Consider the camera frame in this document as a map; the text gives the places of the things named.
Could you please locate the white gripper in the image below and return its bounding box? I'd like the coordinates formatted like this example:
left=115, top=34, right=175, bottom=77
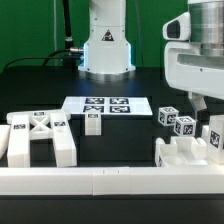
left=163, top=12, right=224, bottom=120

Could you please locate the white chair seat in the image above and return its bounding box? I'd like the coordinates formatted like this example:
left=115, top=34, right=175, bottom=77
left=155, top=136, right=209, bottom=167

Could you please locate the white marker cube front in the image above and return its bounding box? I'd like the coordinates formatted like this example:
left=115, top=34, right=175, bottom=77
left=174, top=116, right=196, bottom=136

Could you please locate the white marker cube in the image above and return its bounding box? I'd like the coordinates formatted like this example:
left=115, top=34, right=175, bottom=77
left=174, top=116, right=196, bottom=136
left=158, top=106, right=179, bottom=126

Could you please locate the white marker cube rear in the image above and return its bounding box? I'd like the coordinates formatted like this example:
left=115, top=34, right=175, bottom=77
left=158, top=106, right=179, bottom=126

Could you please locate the white front wall rail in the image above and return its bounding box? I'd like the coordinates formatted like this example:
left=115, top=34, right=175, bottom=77
left=0, top=166, right=224, bottom=195

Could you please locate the white marker base plate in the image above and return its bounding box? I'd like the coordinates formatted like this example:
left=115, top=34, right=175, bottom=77
left=62, top=96, right=152, bottom=116

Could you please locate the white chair back frame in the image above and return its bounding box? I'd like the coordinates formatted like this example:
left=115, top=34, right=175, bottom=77
left=7, top=109, right=77, bottom=168

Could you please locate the black cable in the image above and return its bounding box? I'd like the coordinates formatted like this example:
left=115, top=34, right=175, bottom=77
left=1, top=47, right=84, bottom=73

